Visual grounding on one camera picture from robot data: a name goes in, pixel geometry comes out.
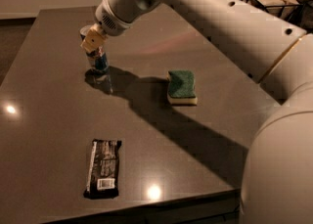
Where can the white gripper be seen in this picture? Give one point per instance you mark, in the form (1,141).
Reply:
(110,20)

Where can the red bull can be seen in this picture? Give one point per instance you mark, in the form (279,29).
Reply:
(98,60)

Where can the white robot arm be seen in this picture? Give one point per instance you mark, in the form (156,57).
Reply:
(278,177)

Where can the green yellow sponge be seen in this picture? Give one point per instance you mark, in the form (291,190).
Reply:
(181,88)

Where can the black snack bar wrapper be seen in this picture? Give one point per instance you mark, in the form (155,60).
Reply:
(102,177)

